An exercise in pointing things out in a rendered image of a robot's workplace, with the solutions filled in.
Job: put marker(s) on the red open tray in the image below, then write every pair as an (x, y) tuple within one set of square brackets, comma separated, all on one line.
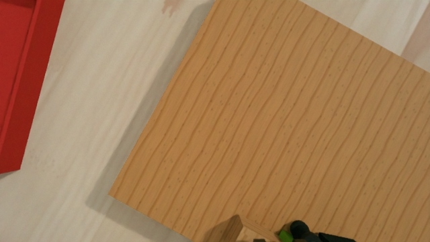
[(27, 32)]

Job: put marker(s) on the small light wooden block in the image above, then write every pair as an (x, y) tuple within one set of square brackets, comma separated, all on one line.
[(245, 230)]

